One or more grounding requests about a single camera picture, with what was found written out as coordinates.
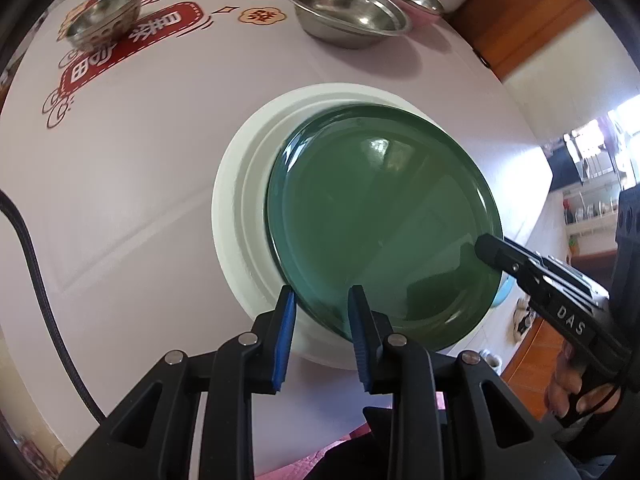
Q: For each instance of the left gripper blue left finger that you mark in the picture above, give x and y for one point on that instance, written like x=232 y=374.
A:
x=274 y=329

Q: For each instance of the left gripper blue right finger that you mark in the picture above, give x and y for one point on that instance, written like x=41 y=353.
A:
x=369 y=330

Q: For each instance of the green plate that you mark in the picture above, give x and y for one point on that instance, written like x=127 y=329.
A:
x=374 y=196

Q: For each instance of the white foam plate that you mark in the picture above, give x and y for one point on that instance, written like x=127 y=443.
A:
x=238 y=208

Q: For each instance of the person's right hand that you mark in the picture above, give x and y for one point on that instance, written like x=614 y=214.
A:
x=566 y=381

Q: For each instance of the printed pink tablecloth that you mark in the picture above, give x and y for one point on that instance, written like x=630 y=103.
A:
x=115 y=183

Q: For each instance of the large steel bowl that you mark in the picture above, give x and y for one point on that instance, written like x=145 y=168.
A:
x=352 y=24

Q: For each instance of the wooden door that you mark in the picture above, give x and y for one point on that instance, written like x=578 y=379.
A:
x=507 y=33

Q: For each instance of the small patterned steel bowl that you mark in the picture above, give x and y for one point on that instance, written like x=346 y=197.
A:
x=102 y=23

